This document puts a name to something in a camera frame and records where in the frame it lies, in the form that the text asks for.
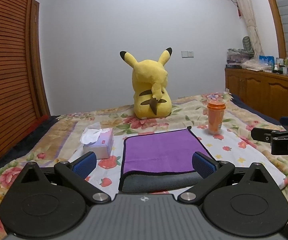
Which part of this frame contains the purple and grey towel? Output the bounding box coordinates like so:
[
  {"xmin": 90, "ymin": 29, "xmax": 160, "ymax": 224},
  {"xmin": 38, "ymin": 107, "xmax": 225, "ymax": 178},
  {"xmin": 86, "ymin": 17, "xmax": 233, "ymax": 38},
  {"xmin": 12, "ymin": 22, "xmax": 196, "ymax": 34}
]
[{"xmin": 119, "ymin": 126, "xmax": 213, "ymax": 193}]

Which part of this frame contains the wooden sideboard cabinet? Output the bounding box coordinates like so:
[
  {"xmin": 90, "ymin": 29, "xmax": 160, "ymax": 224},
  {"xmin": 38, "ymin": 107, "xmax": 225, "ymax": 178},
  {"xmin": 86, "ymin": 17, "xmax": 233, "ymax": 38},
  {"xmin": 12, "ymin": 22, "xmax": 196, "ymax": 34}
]
[{"xmin": 225, "ymin": 68, "xmax": 288, "ymax": 120}]

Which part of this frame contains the floral bed quilt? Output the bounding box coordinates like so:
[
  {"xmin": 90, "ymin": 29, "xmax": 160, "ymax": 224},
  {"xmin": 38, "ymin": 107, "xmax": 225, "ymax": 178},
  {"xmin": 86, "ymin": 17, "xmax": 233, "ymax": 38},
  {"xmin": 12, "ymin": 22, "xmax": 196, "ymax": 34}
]
[{"xmin": 0, "ymin": 92, "xmax": 288, "ymax": 239}]

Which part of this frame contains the pink tissue box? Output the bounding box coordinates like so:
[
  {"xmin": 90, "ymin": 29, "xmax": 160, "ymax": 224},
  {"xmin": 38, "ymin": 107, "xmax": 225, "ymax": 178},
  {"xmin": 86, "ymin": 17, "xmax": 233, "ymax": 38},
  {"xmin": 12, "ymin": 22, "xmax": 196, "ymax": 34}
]
[{"xmin": 80, "ymin": 122, "xmax": 114, "ymax": 160}]

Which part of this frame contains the orange lidded cup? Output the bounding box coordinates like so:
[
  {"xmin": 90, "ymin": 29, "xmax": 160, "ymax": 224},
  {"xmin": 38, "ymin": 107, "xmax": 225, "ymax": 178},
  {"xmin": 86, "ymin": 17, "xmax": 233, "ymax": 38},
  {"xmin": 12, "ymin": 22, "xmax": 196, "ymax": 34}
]
[{"xmin": 207, "ymin": 100, "xmax": 226, "ymax": 135}]

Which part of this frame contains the blue package on cabinet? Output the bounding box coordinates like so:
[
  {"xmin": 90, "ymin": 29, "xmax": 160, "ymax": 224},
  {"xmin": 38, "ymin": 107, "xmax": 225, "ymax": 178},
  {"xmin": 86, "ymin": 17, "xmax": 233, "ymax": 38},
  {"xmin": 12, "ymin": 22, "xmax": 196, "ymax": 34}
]
[{"xmin": 259, "ymin": 55, "xmax": 275, "ymax": 67}]

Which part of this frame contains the stack of folded fabrics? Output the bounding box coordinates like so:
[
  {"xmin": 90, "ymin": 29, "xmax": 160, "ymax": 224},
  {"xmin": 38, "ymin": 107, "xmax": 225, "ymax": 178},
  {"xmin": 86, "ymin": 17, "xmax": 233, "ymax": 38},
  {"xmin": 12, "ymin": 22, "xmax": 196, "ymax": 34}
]
[{"xmin": 226, "ymin": 48, "xmax": 254, "ymax": 66}]

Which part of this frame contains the yellow Pikachu plush toy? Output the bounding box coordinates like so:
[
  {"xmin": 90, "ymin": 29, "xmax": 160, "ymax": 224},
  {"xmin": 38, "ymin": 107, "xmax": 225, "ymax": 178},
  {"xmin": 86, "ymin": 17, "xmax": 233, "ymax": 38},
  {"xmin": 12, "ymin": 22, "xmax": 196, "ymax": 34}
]
[{"xmin": 120, "ymin": 47, "xmax": 173, "ymax": 120}]

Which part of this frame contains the wooden slatted wardrobe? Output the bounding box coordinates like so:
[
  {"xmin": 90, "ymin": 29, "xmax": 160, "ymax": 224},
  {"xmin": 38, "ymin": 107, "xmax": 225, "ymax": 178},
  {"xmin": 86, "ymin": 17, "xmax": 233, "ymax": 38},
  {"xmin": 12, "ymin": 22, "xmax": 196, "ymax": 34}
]
[{"xmin": 0, "ymin": 0, "xmax": 49, "ymax": 159}]

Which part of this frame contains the cream curtain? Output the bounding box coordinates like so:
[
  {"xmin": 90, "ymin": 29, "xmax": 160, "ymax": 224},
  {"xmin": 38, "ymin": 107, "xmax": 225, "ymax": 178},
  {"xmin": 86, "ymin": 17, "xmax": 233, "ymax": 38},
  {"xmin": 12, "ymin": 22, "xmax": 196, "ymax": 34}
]
[{"xmin": 236, "ymin": 0, "xmax": 264, "ymax": 56}]

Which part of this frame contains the white wall switch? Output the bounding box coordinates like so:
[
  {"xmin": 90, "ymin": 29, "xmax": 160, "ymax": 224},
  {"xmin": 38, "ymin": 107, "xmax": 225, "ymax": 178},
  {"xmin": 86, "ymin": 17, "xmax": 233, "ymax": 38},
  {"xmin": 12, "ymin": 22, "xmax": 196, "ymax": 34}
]
[{"xmin": 181, "ymin": 51, "xmax": 194, "ymax": 58}]

